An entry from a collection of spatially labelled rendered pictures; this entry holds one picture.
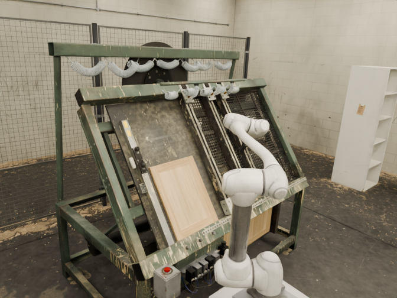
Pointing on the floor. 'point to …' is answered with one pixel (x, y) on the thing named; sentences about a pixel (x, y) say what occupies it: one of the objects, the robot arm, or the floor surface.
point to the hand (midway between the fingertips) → (240, 141)
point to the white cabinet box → (365, 126)
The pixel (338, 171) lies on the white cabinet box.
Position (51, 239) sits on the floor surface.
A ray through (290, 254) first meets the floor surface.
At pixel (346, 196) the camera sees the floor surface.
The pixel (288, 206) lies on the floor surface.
